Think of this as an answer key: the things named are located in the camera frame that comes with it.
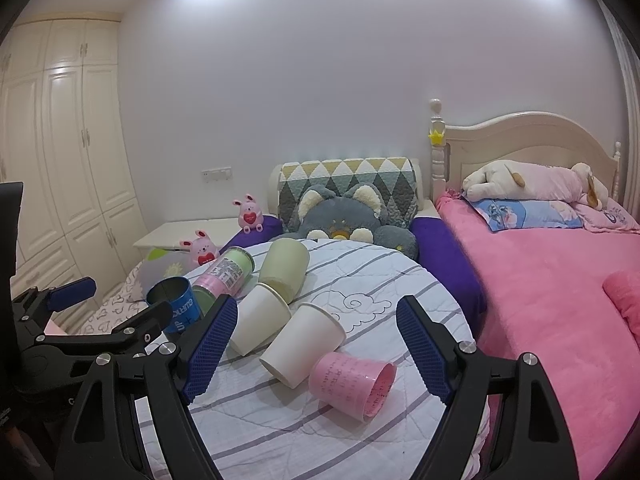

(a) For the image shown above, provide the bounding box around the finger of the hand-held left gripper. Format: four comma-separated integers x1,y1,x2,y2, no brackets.
10,276,97,333
27,301,173,363

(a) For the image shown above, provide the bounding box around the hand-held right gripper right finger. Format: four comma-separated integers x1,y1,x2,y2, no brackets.
396,295,576,480

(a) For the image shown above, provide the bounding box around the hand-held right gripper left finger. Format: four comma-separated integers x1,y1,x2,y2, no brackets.
67,295,239,480

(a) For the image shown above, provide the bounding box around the white paper cup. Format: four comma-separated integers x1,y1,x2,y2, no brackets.
259,302,347,388

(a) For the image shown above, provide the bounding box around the blue printed cup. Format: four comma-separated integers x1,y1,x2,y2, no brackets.
146,276,193,335

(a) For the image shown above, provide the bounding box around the cream paper cup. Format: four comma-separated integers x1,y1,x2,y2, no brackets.
227,282,292,357

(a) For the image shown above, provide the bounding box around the pink green labelled cup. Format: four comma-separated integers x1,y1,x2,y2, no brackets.
192,246,256,301

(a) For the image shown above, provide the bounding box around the pink plastic cup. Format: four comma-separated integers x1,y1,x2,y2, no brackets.
307,351,397,421

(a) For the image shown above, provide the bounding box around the light green cup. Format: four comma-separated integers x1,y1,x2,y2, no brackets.
257,238,311,305

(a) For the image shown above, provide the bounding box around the heart print sheet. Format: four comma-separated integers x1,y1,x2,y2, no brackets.
77,265,151,336

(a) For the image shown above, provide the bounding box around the grey sun print pillow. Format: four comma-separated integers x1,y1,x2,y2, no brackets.
135,255,193,301

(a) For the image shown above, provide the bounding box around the pink bunny toy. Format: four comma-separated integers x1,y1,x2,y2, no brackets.
231,193,266,233
180,230,221,270

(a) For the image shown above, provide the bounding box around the purple bed sheet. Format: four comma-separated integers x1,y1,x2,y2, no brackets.
217,212,488,333

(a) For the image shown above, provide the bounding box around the white nightstand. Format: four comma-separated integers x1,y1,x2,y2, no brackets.
132,217,241,261

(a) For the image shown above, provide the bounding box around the pink fleece blanket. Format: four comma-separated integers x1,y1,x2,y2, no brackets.
434,192,640,480

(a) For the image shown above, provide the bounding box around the cream wardrobe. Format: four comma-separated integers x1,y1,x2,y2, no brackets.
0,17,146,331

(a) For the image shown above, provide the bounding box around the grey cat plush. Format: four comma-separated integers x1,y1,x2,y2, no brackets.
282,183,420,261

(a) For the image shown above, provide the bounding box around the blue cartoon pillow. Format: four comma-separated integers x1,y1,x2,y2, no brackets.
470,196,586,233

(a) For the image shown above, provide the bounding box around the diamond patterned quilted cover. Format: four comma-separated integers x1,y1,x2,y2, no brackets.
277,157,420,233

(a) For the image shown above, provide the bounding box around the white pink plush dog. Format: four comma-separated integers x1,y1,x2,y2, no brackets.
461,159,608,207

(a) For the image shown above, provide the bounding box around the pink folded cloth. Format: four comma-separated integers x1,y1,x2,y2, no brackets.
602,269,640,328

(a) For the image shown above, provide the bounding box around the pink printed pillow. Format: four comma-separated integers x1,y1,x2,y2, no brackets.
575,195,640,235

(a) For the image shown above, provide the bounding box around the cream wooden headboard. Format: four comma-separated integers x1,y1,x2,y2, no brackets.
427,97,626,206

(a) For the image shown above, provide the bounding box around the light curtain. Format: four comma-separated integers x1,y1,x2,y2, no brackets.
595,0,640,171

